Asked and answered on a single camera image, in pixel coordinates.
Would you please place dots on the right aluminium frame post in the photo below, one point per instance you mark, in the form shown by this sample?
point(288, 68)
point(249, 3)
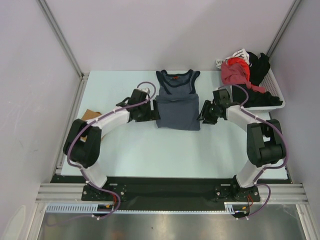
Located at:
point(284, 26)

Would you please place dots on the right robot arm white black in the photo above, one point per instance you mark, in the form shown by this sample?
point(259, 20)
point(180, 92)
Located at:
point(265, 145)

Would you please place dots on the aluminium frame post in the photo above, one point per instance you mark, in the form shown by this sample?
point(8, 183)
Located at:
point(54, 25)
point(284, 26)

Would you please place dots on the grey plastic laundry basket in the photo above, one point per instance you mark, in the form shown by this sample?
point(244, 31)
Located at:
point(275, 97)

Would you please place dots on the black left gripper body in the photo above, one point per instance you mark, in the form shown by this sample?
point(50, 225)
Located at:
point(146, 114)

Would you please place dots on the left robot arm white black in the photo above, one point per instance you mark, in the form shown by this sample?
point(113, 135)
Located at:
point(83, 142)

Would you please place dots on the blue printed garment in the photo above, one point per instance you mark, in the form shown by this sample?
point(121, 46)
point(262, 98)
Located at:
point(178, 101)

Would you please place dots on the white black printed garment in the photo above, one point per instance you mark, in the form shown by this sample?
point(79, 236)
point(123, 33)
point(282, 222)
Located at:
point(242, 53)

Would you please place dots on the red garment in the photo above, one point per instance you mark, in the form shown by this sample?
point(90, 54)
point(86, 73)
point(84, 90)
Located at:
point(240, 63)

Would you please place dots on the tan ribbed tank top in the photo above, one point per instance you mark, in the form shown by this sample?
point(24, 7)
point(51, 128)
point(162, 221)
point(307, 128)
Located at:
point(89, 115)

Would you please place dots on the front aluminium frame rail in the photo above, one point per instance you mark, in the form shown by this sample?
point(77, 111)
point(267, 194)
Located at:
point(286, 194)

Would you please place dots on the pink garment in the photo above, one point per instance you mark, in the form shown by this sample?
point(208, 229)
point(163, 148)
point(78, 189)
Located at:
point(230, 74)

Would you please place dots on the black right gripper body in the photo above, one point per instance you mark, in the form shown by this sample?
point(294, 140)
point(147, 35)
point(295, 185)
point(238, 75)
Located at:
point(211, 115)

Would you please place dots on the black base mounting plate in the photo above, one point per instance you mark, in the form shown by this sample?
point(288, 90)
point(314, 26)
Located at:
point(173, 194)

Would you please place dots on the left aluminium frame post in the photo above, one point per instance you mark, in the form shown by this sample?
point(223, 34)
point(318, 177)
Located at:
point(54, 25)

